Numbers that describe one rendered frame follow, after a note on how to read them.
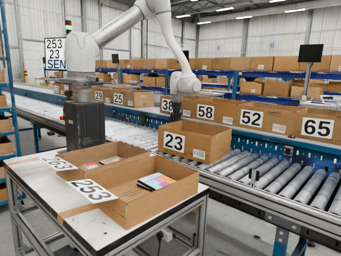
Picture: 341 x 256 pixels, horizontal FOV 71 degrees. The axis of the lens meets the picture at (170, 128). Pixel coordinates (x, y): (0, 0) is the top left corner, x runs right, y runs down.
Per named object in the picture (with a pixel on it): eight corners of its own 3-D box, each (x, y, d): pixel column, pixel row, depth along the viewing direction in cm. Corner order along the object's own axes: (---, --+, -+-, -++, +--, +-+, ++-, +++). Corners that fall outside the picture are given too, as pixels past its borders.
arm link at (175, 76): (166, 93, 174) (176, 94, 163) (167, 70, 171) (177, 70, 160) (179, 92, 180) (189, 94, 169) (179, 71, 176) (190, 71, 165)
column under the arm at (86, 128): (76, 164, 133) (72, 104, 126) (56, 153, 150) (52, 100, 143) (115, 154, 152) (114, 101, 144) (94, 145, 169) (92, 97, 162)
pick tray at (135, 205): (85, 198, 98) (83, 175, 96) (155, 172, 125) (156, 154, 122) (126, 231, 78) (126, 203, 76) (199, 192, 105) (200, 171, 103)
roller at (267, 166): (234, 189, 120) (235, 180, 119) (271, 163, 158) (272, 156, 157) (243, 192, 117) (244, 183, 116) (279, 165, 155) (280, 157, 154)
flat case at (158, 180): (165, 198, 96) (166, 195, 96) (137, 182, 109) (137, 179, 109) (188, 188, 105) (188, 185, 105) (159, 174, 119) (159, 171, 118)
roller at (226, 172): (211, 181, 129) (212, 172, 128) (252, 158, 167) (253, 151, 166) (220, 184, 126) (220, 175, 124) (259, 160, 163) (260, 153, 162)
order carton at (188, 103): (159, 113, 228) (159, 95, 224) (179, 110, 249) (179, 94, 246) (192, 119, 203) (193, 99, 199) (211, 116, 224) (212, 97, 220)
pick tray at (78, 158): (55, 173, 120) (53, 155, 118) (118, 156, 148) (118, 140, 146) (84, 193, 102) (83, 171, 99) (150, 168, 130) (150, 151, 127)
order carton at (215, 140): (157, 150, 161) (157, 125, 157) (181, 141, 184) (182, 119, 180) (210, 164, 138) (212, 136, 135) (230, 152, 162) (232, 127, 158)
